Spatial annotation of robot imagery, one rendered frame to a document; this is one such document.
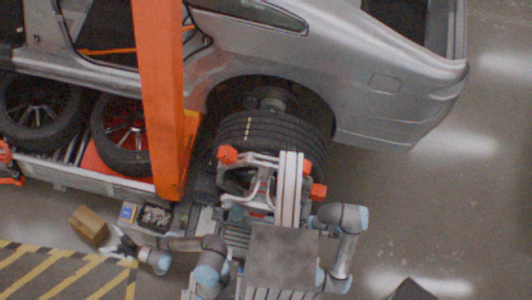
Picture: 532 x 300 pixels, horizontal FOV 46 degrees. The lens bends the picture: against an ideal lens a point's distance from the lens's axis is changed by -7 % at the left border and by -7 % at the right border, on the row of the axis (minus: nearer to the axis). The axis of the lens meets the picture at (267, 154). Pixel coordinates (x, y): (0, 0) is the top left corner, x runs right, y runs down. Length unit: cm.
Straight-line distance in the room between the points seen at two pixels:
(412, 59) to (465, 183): 191
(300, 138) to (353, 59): 56
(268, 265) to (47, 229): 259
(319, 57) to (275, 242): 129
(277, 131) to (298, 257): 131
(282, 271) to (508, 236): 297
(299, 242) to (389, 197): 250
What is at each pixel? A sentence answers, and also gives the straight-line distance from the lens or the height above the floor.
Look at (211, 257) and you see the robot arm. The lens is 303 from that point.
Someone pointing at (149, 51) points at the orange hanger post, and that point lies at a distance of 281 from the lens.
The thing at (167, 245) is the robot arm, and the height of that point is 116.
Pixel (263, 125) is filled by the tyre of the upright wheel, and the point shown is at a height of 117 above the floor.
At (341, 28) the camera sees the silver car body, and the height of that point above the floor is 175.
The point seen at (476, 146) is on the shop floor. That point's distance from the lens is 537.
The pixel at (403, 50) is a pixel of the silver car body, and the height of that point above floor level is 169.
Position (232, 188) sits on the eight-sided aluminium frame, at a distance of 400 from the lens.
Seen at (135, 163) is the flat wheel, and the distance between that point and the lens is 431.
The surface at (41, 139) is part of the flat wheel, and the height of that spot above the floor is 48.
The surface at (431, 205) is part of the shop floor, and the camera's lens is 500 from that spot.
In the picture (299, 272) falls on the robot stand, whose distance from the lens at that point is 244.
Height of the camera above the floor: 434
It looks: 62 degrees down
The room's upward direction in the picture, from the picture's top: 11 degrees clockwise
